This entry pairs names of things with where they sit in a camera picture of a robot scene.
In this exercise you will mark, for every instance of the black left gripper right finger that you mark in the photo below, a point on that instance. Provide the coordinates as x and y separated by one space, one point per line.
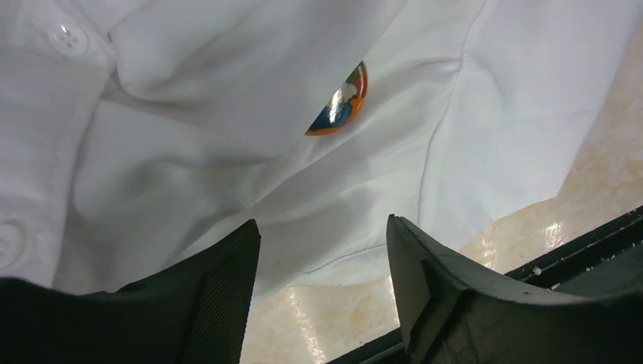
502 321

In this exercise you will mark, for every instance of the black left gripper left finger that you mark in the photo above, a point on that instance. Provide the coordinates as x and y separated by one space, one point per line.
192 312

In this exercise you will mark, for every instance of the white shirt garment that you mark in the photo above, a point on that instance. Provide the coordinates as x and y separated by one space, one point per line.
136 133

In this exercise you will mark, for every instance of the colourful round enamel brooch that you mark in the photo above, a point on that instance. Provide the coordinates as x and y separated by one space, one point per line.
344 104

